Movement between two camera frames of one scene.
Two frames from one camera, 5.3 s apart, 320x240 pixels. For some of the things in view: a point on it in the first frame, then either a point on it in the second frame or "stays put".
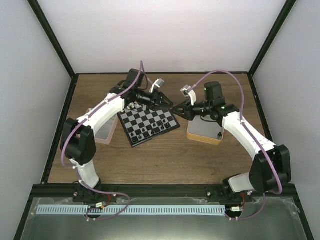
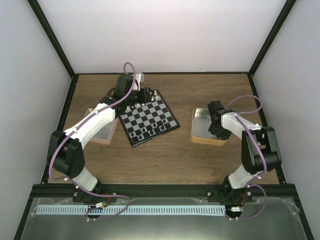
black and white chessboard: x=140 y=125 stays put
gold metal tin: x=203 y=128 stays put
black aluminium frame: x=46 y=189 stays put
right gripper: x=187 y=111 -> x=224 y=136
